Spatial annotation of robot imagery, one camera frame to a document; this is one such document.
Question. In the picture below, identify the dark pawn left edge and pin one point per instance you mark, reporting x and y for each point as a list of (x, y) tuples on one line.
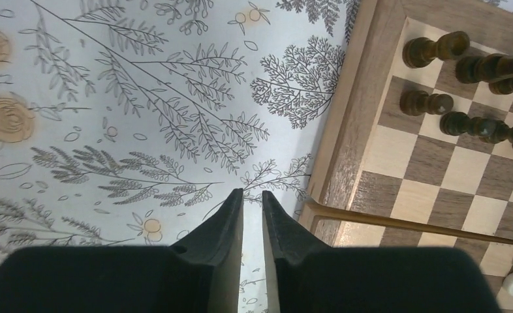
[(417, 102)]

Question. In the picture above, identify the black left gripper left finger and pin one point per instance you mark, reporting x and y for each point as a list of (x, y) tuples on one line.
[(198, 273)]

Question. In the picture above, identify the floral patterned table mat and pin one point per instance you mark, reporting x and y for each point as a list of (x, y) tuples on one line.
[(128, 123)]

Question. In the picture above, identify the dark knight left side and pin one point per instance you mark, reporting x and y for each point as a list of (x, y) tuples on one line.
[(490, 68)]

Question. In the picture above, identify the wooden chess board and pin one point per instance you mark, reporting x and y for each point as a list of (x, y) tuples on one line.
[(384, 178)]

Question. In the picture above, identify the dark rook left corner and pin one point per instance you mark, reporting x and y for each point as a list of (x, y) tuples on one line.
[(420, 52)]

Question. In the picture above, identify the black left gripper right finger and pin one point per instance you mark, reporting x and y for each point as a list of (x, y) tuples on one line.
[(306, 275)]

